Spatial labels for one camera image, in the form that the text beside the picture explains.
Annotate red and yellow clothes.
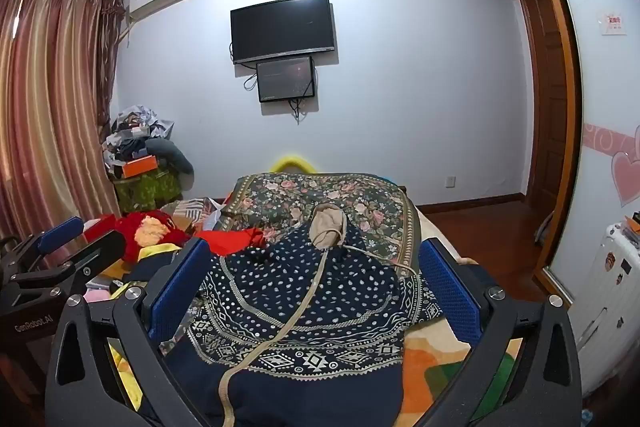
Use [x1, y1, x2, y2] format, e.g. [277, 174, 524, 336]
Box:
[114, 210, 190, 264]

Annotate white appliance box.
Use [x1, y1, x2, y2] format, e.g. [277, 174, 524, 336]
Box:
[570, 219, 640, 399]

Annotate large black wall television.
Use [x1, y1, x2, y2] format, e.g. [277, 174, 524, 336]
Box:
[230, 0, 335, 66]

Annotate small black wall monitor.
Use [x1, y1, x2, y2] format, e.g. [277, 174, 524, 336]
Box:
[256, 56, 316, 104]

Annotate orange box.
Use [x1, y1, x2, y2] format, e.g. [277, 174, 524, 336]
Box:
[121, 156, 160, 179]

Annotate colourful fleece blanket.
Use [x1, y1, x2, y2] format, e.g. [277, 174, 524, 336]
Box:
[397, 202, 528, 427]

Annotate black monitor cable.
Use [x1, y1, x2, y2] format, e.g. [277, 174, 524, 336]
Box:
[289, 97, 309, 126]

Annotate floral bed blanket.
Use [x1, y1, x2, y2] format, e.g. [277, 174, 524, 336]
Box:
[219, 172, 425, 275]

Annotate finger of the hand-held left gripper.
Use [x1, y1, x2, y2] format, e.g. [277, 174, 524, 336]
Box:
[10, 232, 127, 303]
[7, 216, 85, 276]

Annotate green patterned cloth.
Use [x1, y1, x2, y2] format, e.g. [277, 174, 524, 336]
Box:
[112, 169, 184, 216]

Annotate white wardrobe with pink hearts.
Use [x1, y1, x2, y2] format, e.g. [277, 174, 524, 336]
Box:
[529, 0, 640, 358]

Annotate wooden door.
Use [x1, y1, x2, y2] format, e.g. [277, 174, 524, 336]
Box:
[515, 0, 568, 210]

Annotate striped printed cloth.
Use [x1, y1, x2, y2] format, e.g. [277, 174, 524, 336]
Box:
[171, 196, 227, 229]

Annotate striped pink curtain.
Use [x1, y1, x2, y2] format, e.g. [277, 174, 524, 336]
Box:
[0, 0, 126, 240]

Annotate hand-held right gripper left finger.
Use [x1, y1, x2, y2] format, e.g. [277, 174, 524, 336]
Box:
[45, 237, 221, 427]

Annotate navy patterned hooded garment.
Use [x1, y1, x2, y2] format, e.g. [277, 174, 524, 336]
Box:
[160, 203, 447, 427]

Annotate red cloth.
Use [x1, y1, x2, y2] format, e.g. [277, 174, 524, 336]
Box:
[192, 227, 267, 259]

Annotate pile of clutter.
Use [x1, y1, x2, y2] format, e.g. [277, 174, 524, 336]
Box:
[102, 104, 176, 160]

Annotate paper wardrobe sticker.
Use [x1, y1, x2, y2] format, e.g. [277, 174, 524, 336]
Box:
[597, 11, 629, 37]

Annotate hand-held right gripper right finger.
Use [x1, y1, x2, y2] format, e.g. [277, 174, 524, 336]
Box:
[419, 237, 584, 427]

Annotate yellow ring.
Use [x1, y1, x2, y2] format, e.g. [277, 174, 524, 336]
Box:
[269, 151, 317, 176]

